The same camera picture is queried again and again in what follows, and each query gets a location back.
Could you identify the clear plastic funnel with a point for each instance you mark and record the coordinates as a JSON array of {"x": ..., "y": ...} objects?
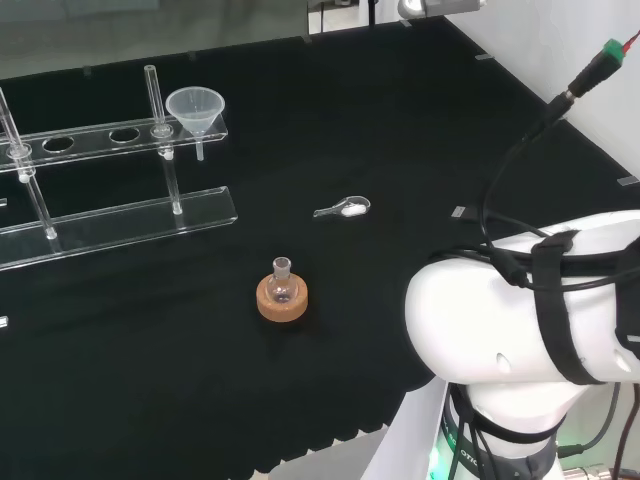
[{"x": 195, "y": 112}]

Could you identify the clear acrylic funnel stand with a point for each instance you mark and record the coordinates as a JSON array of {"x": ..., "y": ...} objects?
[{"x": 125, "y": 230}]

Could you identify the small round-bottom glass flask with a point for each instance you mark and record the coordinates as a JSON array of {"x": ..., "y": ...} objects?
[{"x": 281, "y": 291}]

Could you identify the black cloth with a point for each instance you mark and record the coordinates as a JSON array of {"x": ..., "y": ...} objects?
[{"x": 350, "y": 125}]

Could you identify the pale board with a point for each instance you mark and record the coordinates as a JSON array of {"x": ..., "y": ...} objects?
[{"x": 405, "y": 440}]

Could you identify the grey metal fixture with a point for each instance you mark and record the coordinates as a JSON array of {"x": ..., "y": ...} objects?
[{"x": 440, "y": 6}]

